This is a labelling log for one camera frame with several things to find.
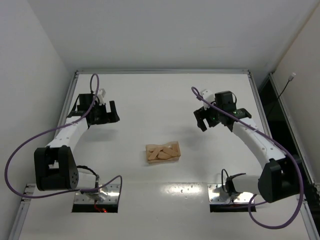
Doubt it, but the amber transparent plastic box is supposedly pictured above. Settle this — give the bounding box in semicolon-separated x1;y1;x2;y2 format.
145;141;181;165

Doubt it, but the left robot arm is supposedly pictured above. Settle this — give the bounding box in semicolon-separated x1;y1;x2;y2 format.
34;88;120;191

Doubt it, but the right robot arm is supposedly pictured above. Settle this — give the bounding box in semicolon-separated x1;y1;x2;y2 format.
191;87;304;203

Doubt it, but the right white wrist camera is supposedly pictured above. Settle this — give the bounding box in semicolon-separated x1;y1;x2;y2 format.
200;89;215;110

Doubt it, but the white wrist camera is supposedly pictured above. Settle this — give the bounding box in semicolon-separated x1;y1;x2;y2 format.
200;89;215;110
96;88;106;105

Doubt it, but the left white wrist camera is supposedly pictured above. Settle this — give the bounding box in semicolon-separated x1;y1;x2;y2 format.
96;88;106;105

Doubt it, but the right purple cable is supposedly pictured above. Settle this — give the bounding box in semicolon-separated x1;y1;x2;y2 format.
191;86;305;229

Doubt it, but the purple cable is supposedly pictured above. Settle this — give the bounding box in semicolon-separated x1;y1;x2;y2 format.
4;73;123;199
191;86;305;229

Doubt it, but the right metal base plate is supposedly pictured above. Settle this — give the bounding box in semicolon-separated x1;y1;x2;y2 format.
207;183;253;205

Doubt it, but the metal base plate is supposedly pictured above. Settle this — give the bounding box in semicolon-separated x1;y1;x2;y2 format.
73;184;120;205
207;183;253;205

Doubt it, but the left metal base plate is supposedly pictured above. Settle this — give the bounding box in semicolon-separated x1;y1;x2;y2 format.
73;184;120;205

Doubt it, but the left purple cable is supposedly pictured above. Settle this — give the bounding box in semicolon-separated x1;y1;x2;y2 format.
4;73;123;199

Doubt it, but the black wall cable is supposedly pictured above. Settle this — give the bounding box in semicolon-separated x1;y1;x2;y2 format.
267;72;297;118

